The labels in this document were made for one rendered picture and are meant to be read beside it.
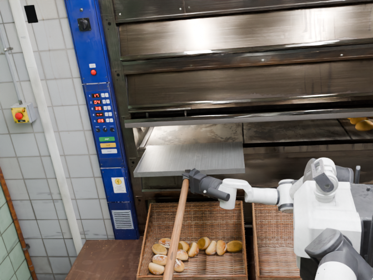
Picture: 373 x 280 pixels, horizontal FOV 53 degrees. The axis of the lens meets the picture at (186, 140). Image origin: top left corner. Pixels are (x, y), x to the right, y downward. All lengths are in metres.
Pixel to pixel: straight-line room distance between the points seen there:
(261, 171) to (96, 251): 1.11
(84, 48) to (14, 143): 0.76
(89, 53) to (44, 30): 0.26
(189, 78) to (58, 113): 0.77
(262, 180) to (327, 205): 0.99
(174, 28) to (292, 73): 0.64
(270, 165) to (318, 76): 0.55
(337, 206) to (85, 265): 1.59
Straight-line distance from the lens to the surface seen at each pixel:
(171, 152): 2.07
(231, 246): 2.23
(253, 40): 1.88
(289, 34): 1.90
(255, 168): 2.14
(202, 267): 2.18
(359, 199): 1.26
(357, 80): 2.03
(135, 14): 1.95
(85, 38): 2.00
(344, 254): 1.02
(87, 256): 2.43
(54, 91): 2.18
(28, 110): 2.21
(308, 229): 1.15
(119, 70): 2.01
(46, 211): 2.59
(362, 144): 2.17
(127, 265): 2.29
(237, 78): 1.95
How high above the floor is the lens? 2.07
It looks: 24 degrees down
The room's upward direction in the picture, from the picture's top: 6 degrees counter-clockwise
